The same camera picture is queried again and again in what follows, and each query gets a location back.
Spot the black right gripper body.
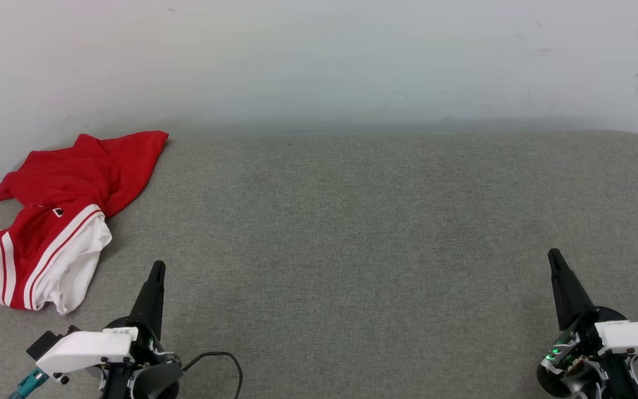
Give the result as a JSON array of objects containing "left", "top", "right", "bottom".
[{"left": 541, "top": 306, "right": 632, "bottom": 399}]

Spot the red and white garment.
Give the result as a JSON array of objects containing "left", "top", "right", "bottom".
[{"left": 0, "top": 130, "right": 169, "bottom": 315}]

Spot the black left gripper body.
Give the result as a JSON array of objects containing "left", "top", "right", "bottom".
[{"left": 102, "top": 317, "right": 182, "bottom": 399}]

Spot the thin black cable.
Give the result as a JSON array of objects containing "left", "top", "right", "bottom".
[{"left": 182, "top": 351, "right": 243, "bottom": 399}]

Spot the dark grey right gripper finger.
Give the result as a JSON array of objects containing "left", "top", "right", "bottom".
[{"left": 548, "top": 249, "right": 596, "bottom": 331}]

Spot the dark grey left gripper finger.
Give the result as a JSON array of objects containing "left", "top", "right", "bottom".
[{"left": 130, "top": 260, "right": 166, "bottom": 340}]

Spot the teal cable connector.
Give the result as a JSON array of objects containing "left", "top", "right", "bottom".
[{"left": 9, "top": 368, "right": 49, "bottom": 399}]

